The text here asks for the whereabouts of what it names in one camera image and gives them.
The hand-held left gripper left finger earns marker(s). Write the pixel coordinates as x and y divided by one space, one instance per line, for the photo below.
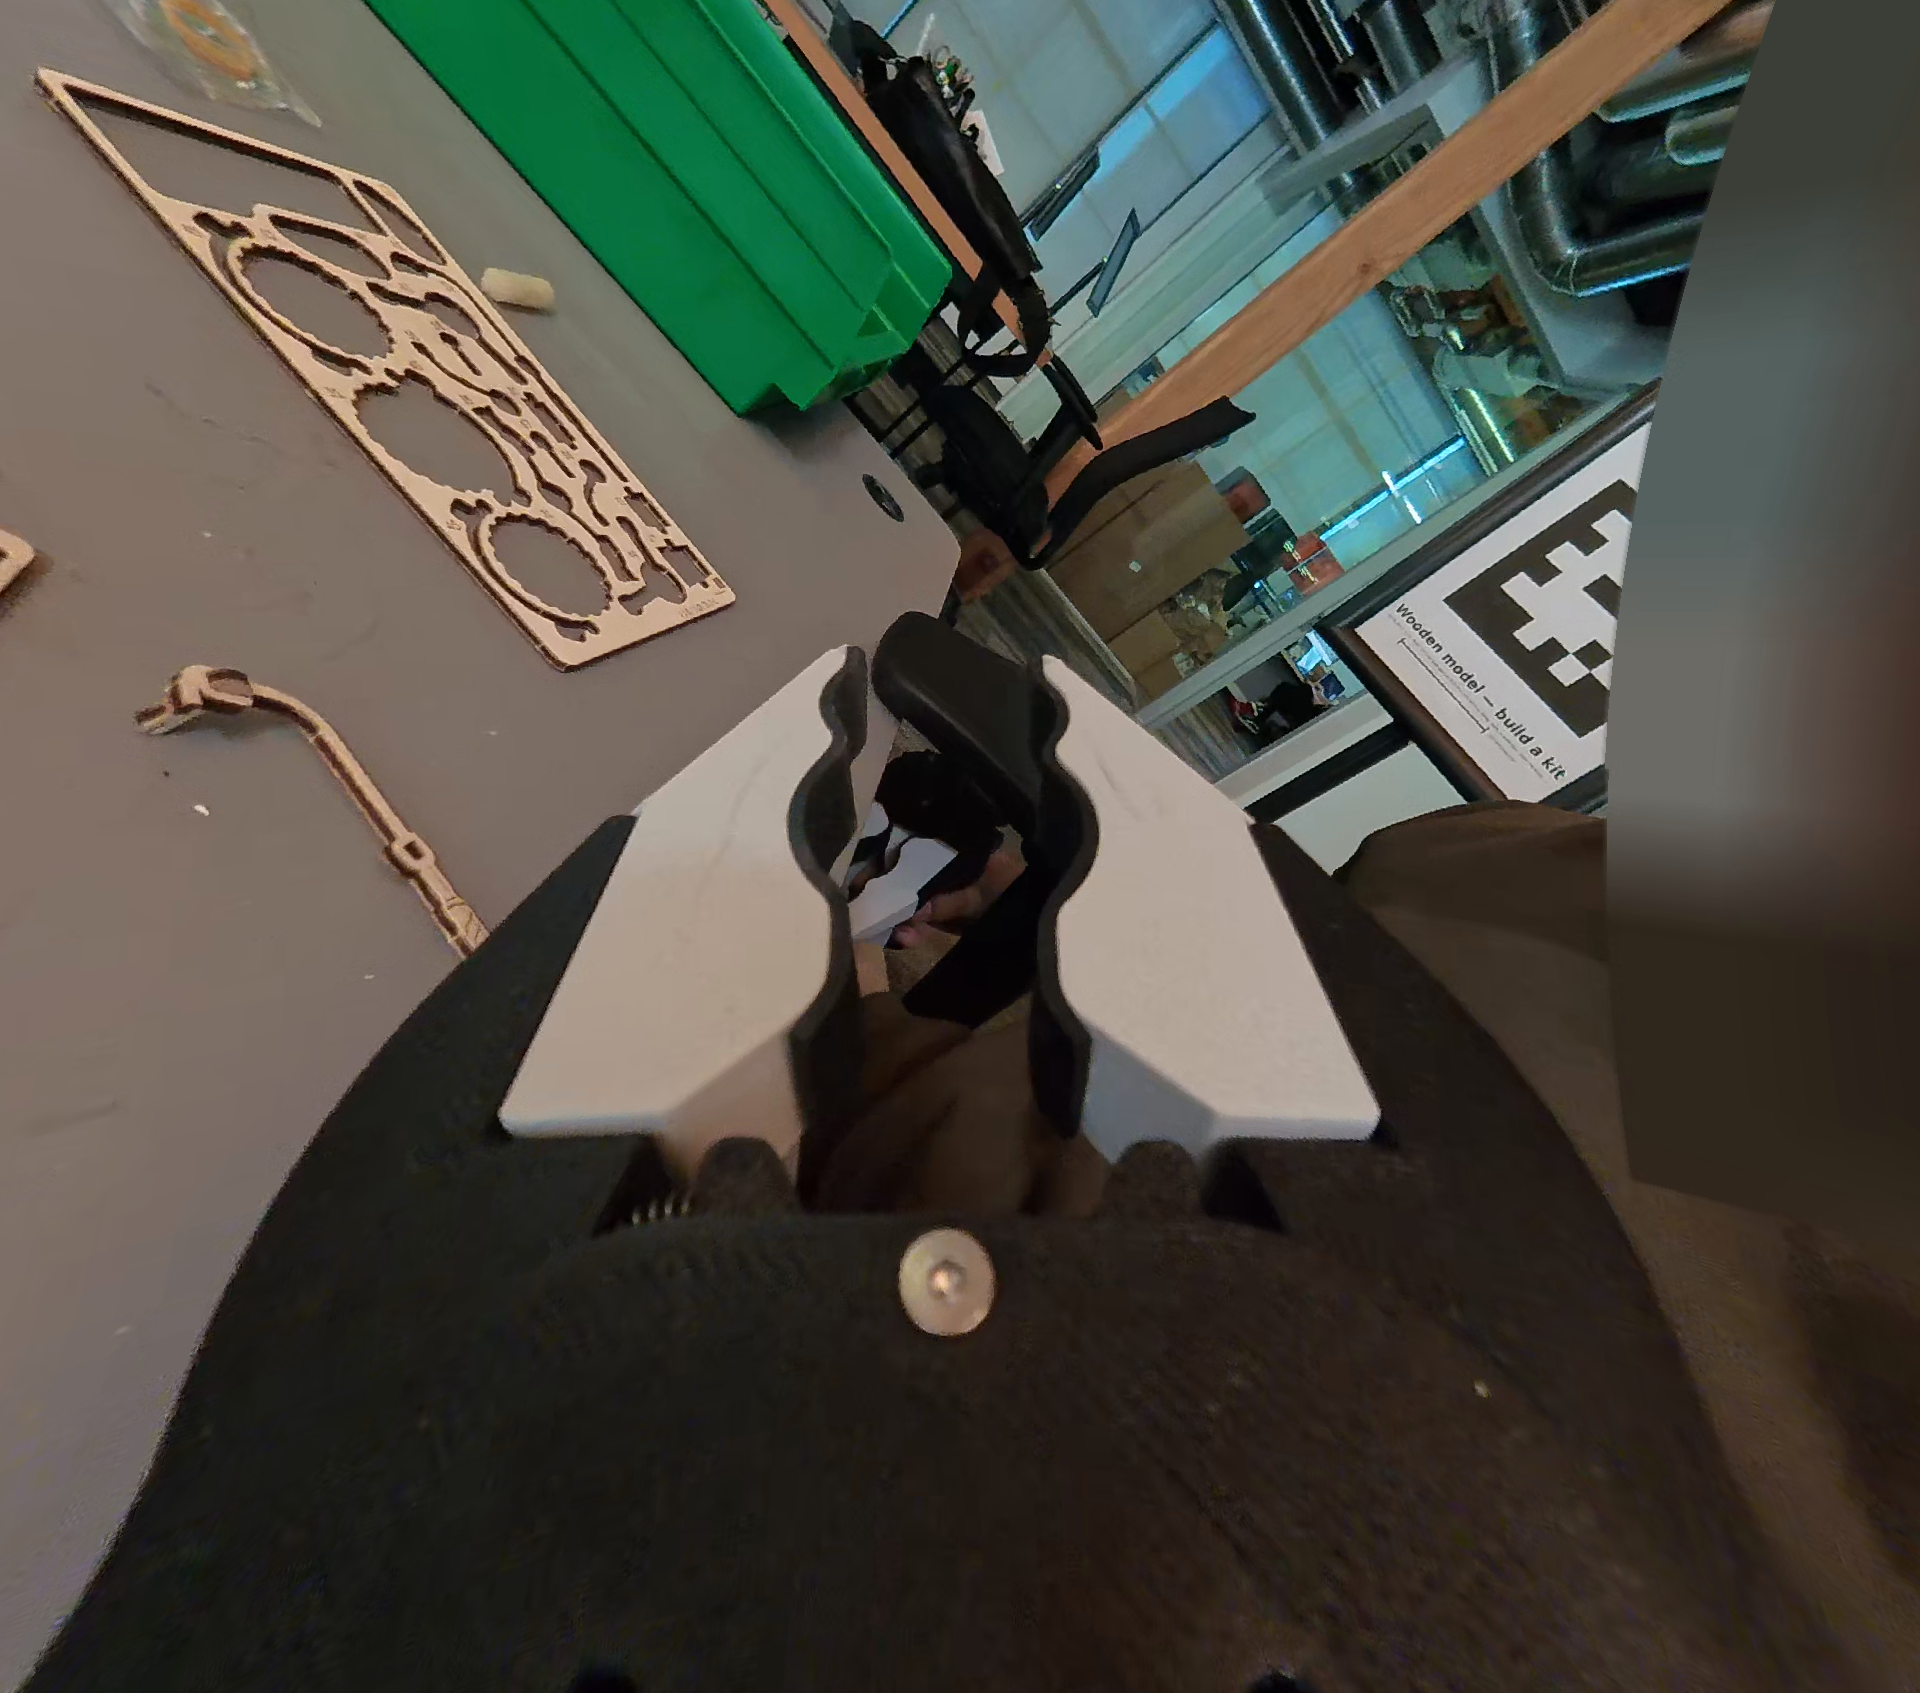
675 943

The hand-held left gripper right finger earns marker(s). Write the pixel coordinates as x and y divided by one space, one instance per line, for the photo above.
1200 973

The grey desk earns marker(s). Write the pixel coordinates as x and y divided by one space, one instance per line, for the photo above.
180 1093

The large cardboard box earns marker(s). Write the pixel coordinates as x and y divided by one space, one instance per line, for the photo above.
1148 545

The person's brown clothing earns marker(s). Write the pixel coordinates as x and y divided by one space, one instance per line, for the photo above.
1500 928

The wooden crank part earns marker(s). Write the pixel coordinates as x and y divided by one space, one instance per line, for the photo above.
339 762

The framed marker sign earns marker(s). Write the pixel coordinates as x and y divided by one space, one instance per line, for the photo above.
1514 673

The black office chair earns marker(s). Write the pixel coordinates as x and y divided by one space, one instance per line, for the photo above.
991 223

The small white wax piece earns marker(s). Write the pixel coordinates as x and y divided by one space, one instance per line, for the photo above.
519 288

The large laser-cut wooden sheet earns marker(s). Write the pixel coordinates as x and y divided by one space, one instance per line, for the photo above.
399 373

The wooden ceiling beam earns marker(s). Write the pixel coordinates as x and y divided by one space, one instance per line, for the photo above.
1425 223

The green plastic bin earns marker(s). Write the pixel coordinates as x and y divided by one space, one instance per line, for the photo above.
600 103

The small punched wooden sheet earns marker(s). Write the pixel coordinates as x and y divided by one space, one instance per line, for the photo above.
13 568

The metal ventilation ducts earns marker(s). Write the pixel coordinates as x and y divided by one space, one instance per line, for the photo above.
1500 28

